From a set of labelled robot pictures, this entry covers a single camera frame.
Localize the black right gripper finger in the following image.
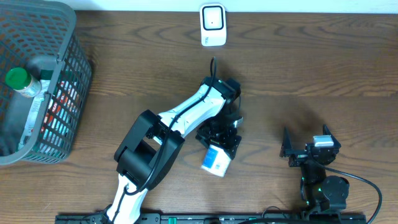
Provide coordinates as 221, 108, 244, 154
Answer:
323, 124, 332, 136
279, 127, 293, 157

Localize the white blue labelled jar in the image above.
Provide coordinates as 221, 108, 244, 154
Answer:
201, 145, 231, 177

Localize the green lid white jar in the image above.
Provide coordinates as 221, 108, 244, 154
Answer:
5, 67, 42, 98

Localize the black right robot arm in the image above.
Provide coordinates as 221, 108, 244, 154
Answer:
280, 125, 349, 220

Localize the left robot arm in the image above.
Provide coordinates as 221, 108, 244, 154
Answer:
103, 77, 243, 223

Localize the white barcode scanner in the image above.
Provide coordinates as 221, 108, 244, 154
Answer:
200, 3, 227, 47

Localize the grey plastic mesh basket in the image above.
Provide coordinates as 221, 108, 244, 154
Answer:
1, 1, 93, 166

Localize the flat white red package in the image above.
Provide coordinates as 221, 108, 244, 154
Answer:
17, 79, 77, 152

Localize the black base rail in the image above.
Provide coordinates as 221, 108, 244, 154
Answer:
55, 211, 367, 224

